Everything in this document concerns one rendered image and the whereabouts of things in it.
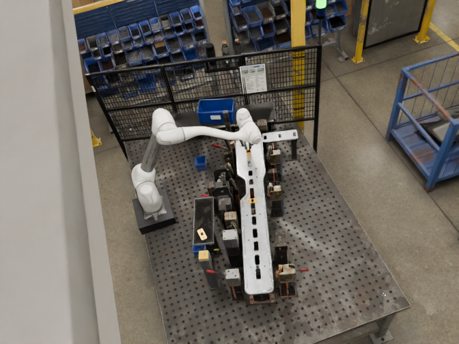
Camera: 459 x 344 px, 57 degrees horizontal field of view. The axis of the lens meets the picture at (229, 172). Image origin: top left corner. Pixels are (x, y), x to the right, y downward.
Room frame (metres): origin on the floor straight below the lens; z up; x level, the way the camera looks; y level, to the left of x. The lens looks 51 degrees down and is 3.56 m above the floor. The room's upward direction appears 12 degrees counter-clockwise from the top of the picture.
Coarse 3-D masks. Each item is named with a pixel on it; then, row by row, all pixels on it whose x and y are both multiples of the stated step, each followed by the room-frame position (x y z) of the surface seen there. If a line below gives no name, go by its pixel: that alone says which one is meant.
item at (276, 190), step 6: (276, 186) 1.82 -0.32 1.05; (270, 192) 1.79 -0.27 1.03; (276, 192) 1.78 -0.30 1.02; (282, 192) 1.79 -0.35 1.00; (270, 198) 1.79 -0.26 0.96; (276, 198) 1.78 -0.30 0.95; (282, 198) 1.79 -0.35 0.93; (276, 204) 1.79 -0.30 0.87; (282, 204) 1.82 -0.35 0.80; (276, 210) 1.78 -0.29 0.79; (282, 210) 1.82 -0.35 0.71; (270, 216) 1.79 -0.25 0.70; (276, 216) 1.78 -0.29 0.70; (282, 216) 1.77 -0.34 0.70
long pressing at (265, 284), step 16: (240, 144) 2.35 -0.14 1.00; (240, 160) 2.17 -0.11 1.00; (256, 160) 2.14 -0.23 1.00; (240, 176) 2.02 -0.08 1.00; (256, 176) 1.99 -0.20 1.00; (256, 192) 1.84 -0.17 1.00; (240, 208) 1.72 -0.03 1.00; (256, 208) 1.70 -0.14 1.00; (256, 224) 1.57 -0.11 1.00; (256, 240) 1.44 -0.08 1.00; (272, 272) 1.19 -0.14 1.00; (256, 288) 1.10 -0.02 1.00; (272, 288) 1.08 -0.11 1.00
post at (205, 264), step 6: (210, 258) 1.34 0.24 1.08; (204, 264) 1.29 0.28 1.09; (210, 264) 1.29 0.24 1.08; (204, 270) 1.30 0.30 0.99; (210, 276) 1.30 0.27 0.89; (216, 276) 1.33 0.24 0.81; (210, 282) 1.30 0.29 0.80; (216, 282) 1.30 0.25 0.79; (210, 288) 1.30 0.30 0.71; (216, 288) 1.29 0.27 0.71
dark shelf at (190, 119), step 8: (248, 104) 2.76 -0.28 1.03; (256, 104) 2.74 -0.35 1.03; (264, 104) 2.72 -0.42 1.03; (272, 104) 2.70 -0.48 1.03; (184, 112) 2.84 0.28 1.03; (192, 112) 2.82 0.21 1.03; (256, 112) 2.65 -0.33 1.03; (264, 112) 2.63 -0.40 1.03; (272, 112) 2.61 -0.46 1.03; (176, 120) 2.76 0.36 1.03; (184, 120) 2.73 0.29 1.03; (192, 120) 2.71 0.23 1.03; (256, 120) 2.55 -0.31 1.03; (272, 120) 2.53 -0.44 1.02
